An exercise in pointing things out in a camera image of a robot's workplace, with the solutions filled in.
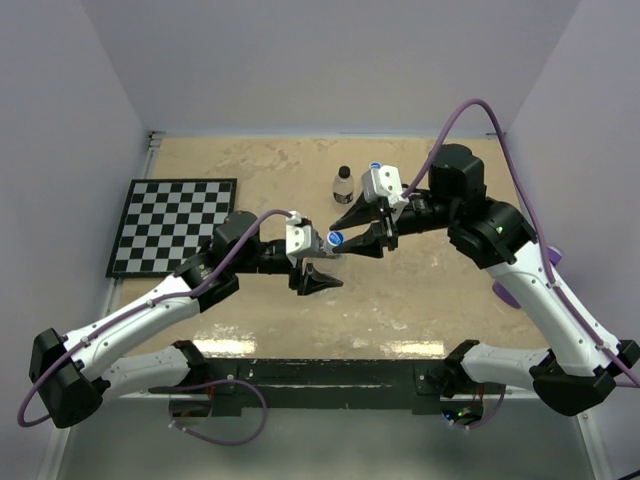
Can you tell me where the purple object table edge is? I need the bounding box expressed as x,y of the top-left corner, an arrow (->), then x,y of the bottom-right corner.
492,245 -> 564,309

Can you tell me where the small clear plastic bottle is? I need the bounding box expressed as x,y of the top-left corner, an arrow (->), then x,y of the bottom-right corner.
332,172 -> 354,205

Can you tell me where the black bottle cap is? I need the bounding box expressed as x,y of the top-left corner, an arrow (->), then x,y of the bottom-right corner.
338,166 -> 351,179

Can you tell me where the aluminium rail left edge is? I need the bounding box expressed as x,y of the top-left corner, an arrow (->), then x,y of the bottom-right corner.
100,131 -> 165,319

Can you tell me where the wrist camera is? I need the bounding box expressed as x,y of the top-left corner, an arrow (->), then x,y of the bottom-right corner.
285,211 -> 320,264
377,165 -> 409,211

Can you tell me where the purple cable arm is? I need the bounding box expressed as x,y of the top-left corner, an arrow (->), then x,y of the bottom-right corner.
17,209 -> 299,429
402,98 -> 640,389

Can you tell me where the purple cable loop front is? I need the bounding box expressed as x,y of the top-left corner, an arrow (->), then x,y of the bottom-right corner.
168,377 -> 269,446

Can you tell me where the black white checkerboard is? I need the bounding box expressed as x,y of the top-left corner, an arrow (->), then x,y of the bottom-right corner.
121,178 -> 238,279

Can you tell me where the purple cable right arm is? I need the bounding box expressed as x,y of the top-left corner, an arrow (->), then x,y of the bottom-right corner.
402,98 -> 640,389

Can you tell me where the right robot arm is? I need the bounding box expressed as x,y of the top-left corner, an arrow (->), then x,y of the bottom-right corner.
330,144 -> 639,416

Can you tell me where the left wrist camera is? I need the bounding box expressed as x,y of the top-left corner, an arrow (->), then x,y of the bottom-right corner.
285,211 -> 320,264

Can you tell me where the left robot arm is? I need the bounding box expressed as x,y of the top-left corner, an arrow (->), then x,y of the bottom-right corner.
17,211 -> 343,428

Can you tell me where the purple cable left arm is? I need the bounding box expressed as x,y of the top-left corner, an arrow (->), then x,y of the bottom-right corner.
17,209 -> 299,429

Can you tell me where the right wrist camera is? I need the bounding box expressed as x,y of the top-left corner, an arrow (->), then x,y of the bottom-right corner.
377,165 -> 409,211

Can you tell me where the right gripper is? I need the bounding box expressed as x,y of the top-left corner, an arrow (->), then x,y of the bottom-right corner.
331,186 -> 458,257

